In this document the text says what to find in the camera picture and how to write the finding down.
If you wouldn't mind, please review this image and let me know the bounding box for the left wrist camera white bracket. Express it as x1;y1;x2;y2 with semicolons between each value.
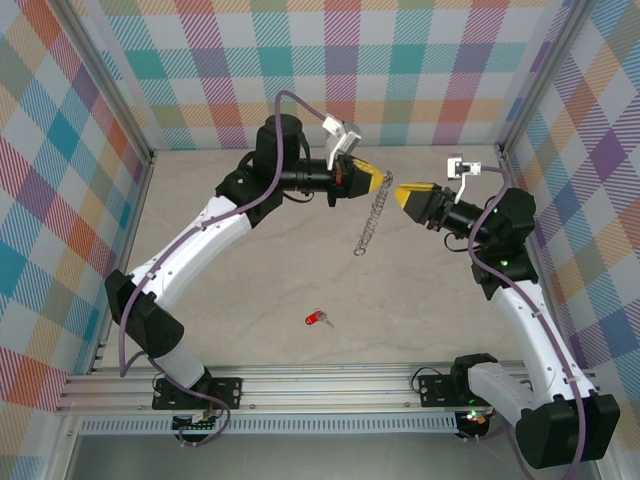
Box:
322;115;362;170

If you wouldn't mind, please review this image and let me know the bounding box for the grey metal lower panel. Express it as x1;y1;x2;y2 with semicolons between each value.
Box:
49;432;616;480

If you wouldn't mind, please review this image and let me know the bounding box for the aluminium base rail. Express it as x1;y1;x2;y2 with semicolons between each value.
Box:
55;363;606;414

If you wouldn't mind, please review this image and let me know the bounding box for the white slotted cable duct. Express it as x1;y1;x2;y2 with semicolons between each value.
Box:
79;413;460;435

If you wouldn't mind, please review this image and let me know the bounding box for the aluminium side rail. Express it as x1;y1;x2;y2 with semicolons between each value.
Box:
87;152;157;376
497;144;574;369

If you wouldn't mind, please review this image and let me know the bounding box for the large keyring with small rings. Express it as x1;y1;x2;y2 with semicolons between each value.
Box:
352;169;395;257

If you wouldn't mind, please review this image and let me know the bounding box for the aluminium frame post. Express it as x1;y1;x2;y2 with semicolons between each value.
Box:
497;0;601;161
52;0;156;169

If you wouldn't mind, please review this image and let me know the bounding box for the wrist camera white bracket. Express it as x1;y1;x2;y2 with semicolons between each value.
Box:
446;153;485;202
322;115;362;170

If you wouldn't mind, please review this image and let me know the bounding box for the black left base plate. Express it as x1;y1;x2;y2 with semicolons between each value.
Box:
152;377;245;411

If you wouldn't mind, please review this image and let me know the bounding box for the key with red cap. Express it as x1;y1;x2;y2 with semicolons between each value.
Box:
303;308;335;329

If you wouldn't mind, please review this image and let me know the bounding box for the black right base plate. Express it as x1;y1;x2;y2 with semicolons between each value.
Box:
417;372;506;409

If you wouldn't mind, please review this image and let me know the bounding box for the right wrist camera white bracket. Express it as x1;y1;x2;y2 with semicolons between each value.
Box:
446;153;485;202

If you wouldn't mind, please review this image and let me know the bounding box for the small controller circuit board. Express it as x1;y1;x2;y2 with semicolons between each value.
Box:
457;408;494;437
172;409;224;434

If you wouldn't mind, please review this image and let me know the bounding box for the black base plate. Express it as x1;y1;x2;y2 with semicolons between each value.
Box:
152;377;245;411
417;372;506;409

